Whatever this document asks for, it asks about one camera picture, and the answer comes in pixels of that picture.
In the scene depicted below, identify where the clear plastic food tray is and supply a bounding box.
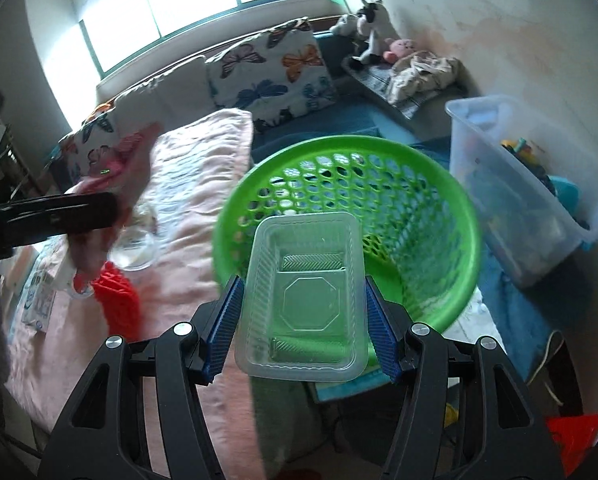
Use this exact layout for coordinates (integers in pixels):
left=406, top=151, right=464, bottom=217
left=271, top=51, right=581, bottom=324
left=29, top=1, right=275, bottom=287
left=235, top=211, right=369, bottom=382

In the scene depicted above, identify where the red foam fruit net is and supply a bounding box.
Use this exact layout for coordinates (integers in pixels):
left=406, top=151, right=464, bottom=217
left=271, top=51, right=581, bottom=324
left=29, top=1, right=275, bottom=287
left=90, top=261, right=142, bottom=342

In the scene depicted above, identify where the clear square plastic bottle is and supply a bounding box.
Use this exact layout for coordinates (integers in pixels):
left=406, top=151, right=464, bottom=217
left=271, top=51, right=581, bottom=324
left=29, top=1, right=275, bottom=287
left=55, top=200, right=158, bottom=299

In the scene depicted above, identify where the left butterfly cushion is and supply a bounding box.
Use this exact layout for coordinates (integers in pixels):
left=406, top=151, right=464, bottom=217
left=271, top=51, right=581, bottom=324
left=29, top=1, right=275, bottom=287
left=47, top=103, right=120, bottom=192

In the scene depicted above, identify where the butterfly cushion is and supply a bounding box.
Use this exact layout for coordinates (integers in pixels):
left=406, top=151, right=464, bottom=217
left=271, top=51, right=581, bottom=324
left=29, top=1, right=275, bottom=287
left=206, top=16, right=338, bottom=133
left=47, top=103, right=120, bottom=192

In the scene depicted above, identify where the green mesh plastic basket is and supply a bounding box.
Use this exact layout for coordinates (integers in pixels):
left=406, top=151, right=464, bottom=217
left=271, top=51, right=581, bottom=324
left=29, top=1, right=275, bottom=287
left=211, top=136, right=482, bottom=333

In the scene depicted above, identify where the pink towel blanket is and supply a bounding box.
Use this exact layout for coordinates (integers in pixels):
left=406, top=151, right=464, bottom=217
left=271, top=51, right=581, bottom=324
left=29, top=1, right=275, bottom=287
left=6, top=108, right=267, bottom=479

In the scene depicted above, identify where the clear plastic storage bin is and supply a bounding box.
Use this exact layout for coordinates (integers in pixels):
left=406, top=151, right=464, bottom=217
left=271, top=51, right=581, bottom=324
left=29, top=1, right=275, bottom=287
left=445, top=96, right=598, bottom=288

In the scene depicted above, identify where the grey middle cushion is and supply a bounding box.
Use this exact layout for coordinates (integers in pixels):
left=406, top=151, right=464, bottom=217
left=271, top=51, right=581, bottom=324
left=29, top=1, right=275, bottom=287
left=112, top=55, right=217, bottom=136

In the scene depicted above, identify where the right butterfly cushion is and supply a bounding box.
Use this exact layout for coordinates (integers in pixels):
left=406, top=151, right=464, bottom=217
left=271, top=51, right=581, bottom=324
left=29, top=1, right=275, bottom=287
left=206, top=16, right=338, bottom=133

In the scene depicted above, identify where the checkered bench cushion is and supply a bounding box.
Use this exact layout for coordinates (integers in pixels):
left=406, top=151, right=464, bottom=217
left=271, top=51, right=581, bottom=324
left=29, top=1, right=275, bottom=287
left=341, top=50, right=464, bottom=119

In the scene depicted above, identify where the crumpled beige cloth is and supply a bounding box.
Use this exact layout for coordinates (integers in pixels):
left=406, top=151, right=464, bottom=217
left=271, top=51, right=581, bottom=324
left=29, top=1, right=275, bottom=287
left=386, top=50, right=462, bottom=105

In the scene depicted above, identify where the pink plush toy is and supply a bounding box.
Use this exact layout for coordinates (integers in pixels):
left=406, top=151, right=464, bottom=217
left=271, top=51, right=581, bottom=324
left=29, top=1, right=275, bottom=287
left=383, top=38, right=417, bottom=65

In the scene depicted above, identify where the grey white plush toy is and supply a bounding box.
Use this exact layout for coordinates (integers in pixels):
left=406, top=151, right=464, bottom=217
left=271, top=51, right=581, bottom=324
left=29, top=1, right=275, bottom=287
left=329, top=13, right=359, bottom=38

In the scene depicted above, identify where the cow plush toy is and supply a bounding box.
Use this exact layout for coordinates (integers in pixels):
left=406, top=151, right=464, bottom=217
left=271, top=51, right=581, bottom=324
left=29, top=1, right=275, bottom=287
left=348, top=0, right=398, bottom=72

